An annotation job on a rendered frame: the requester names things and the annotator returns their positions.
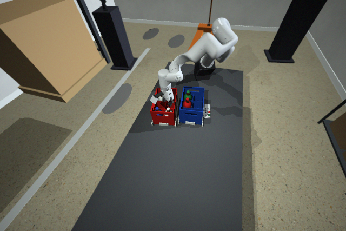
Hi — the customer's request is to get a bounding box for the blue plastic crate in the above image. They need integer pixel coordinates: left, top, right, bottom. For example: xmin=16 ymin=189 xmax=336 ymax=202
xmin=179 ymin=88 xmax=204 ymax=125

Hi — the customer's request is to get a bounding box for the red plastic crate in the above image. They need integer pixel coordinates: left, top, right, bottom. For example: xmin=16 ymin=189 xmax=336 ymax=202
xmin=150 ymin=91 xmax=178 ymax=126

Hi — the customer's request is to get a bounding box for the white pick list card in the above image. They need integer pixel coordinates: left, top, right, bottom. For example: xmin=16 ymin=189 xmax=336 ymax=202
xmin=204 ymin=104 xmax=210 ymax=118

